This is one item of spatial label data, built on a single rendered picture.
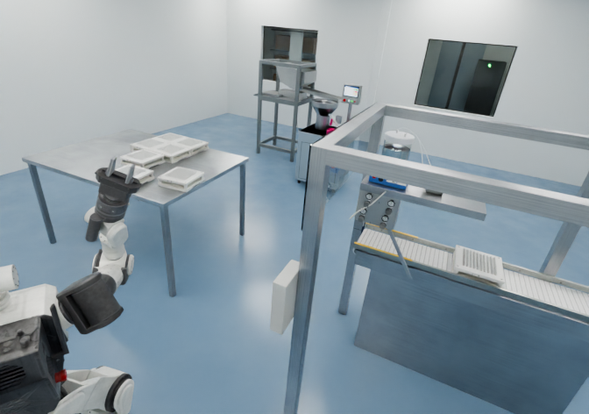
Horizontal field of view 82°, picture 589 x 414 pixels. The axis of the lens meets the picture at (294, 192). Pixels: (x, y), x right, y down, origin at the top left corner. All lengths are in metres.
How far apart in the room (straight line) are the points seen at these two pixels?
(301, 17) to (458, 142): 3.85
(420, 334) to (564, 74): 5.27
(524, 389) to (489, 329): 0.43
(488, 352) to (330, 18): 6.12
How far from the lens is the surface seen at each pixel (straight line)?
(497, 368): 2.53
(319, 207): 1.24
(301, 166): 4.69
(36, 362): 1.11
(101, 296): 1.19
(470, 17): 6.75
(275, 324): 1.51
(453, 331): 2.37
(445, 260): 2.23
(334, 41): 7.18
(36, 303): 1.22
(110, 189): 1.15
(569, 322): 2.24
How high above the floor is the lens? 1.98
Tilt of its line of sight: 26 degrees down
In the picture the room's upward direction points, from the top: 5 degrees clockwise
